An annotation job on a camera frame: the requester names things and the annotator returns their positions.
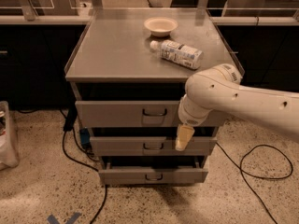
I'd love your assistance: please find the white paper bowl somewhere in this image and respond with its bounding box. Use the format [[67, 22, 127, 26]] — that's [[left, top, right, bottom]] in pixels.
[[144, 17, 178, 37]]

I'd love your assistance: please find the black power adapter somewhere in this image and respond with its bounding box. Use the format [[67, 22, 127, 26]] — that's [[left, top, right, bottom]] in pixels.
[[64, 105, 78, 132]]

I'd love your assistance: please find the clear plastic bin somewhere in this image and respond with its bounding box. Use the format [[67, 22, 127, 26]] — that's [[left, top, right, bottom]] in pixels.
[[0, 101, 20, 170]]

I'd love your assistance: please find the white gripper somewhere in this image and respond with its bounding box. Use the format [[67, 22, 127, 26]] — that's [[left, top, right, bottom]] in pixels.
[[175, 95, 211, 151]]

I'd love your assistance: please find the grey drawer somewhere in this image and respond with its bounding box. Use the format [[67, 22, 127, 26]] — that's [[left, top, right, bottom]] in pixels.
[[99, 167, 208, 185], [75, 99, 228, 129], [90, 136, 216, 156]]

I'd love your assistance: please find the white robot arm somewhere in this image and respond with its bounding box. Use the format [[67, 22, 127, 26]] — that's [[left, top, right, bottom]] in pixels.
[[176, 63, 299, 151]]

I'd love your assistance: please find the grey middle drawer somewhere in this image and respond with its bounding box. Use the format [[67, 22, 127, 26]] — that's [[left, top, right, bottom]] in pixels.
[[90, 136, 216, 156]]

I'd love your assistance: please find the blue box behind cabinet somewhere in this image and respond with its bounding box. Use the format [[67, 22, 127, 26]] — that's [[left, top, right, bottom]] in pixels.
[[79, 129, 91, 149]]

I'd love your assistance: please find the grey counter rail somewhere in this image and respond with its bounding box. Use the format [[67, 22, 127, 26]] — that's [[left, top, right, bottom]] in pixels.
[[0, 7, 299, 27]]

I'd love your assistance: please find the blue tape cross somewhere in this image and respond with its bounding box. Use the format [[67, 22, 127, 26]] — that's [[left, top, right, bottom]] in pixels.
[[47, 212, 82, 224]]

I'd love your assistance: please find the black cable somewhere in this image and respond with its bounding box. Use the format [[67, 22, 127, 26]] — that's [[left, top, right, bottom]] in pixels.
[[216, 142, 294, 224], [59, 108, 108, 224]]

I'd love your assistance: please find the plastic bottle with label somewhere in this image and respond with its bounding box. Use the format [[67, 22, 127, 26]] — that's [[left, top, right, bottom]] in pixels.
[[149, 40, 204, 70]]

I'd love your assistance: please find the grey bottom drawer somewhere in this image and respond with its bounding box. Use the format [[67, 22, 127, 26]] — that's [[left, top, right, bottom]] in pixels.
[[99, 167, 208, 185]]

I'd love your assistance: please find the black cable on left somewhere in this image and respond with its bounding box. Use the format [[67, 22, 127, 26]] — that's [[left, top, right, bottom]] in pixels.
[[59, 108, 108, 224]]

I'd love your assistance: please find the black cable on right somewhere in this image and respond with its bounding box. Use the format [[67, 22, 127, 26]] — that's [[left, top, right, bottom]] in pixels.
[[216, 142, 294, 224]]

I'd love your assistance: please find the grey metal drawer cabinet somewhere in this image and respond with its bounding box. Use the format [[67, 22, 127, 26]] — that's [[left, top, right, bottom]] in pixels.
[[66, 21, 239, 171]]

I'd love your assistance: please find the grey top drawer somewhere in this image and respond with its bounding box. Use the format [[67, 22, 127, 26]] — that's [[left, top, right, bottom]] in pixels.
[[75, 99, 228, 129]]

